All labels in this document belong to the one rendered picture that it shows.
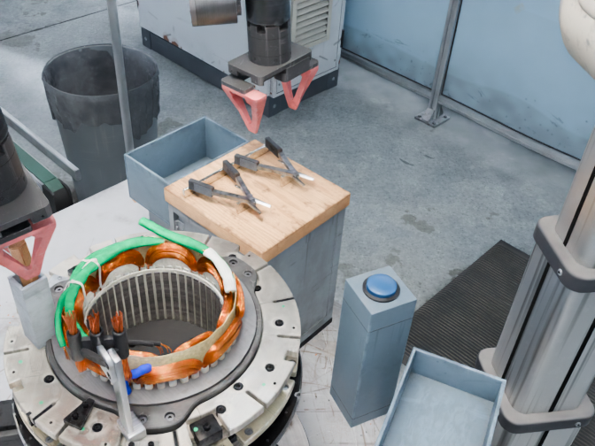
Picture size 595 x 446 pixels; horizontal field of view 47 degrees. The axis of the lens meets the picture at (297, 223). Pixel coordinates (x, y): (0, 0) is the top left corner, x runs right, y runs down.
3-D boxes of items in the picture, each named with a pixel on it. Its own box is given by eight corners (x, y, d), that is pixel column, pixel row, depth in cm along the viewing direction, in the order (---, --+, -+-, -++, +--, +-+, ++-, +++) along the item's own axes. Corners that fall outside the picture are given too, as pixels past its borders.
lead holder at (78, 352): (69, 357, 60) (63, 331, 58) (109, 332, 62) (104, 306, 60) (93, 382, 58) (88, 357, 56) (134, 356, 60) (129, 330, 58)
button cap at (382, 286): (375, 302, 88) (376, 296, 88) (360, 281, 91) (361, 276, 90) (402, 294, 90) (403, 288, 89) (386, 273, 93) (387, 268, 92)
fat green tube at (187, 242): (137, 231, 80) (135, 219, 79) (164, 217, 83) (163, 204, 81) (219, 297, 73) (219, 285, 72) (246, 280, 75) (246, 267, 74)
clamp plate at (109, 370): (112, 384, 59) (107, 363, 57) (99, 365, 60) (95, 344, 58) (117, 381, 59) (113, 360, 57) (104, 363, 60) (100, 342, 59)
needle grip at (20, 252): (19, 288, 69) (3, 245, 65) (30, 276, 70) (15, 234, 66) (32, 293, 68) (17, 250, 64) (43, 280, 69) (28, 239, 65)
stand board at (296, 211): (164, 200, 101) (163, 188, 100) (254, 150, 112) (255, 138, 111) (261, 266, 91) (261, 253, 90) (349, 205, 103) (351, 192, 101)
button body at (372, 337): (351, 428, 103) (371, 314, 87) (328, 393, 108) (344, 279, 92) (390, 412, 106) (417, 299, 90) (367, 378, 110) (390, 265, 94)
